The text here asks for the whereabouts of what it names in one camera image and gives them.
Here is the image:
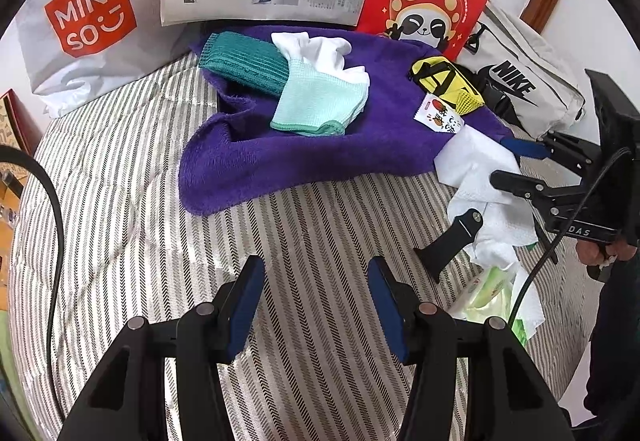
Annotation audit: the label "black scraper tool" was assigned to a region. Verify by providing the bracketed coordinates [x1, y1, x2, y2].
[415, 208, 483, 284]

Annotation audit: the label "teal striped cloth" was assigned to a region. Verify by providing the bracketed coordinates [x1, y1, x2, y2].
[198, 32, 291, 98]

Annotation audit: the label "white paper napkin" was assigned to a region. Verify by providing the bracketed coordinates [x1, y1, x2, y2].
[434, 126, 521, 186]

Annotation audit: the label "green tissue pack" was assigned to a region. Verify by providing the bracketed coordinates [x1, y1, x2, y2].
[450, 266, 531, 347]

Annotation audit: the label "white textured tissue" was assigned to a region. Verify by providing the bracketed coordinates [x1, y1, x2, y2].
[447, 181, 546, 337]

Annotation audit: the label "person's right forearm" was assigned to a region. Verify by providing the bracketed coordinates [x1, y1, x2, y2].
[585, 251, 640, 427]

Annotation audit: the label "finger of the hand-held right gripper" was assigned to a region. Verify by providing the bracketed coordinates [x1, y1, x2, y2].
[500, 131, 601, 172]
[490, 170, 596, 222]

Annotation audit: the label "white socks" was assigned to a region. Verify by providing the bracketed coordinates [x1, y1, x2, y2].
[271, 32, 371, 86]

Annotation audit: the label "striped bed sheet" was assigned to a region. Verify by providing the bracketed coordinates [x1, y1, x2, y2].
[0, 51, 596, 441]

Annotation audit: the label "mint green mesh cloth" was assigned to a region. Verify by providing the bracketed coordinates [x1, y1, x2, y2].
[270, 58, 368, 138]

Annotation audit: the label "purple towel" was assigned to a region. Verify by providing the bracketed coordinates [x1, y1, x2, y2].
[178, 24, 516, 216]

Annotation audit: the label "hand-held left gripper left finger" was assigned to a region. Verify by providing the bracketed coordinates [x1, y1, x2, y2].
[57, 255, 266, 441]

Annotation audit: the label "black cable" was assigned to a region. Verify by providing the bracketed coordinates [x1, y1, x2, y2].
[0, 144, 66, 362]
[505, 148, 633, 327]

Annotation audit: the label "yellow mesh pouch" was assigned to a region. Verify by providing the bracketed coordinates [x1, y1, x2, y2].
[410, 56, 483, 116]

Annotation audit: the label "person's right hand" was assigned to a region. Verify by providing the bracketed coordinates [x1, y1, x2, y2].
[575, 238, 638, 269]

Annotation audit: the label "white fruit print sachet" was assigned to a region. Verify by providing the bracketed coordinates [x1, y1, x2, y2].
[414, 93, 466, 136]

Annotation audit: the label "white waist bag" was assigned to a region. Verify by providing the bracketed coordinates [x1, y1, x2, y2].
[457, 3, 587, 139]

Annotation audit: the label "white plastic shopping bag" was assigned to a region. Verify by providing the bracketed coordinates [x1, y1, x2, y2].
[12, 0, 166, 119]

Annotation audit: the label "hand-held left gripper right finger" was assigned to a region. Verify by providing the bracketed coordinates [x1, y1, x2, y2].
[366, 256, 576, 441]

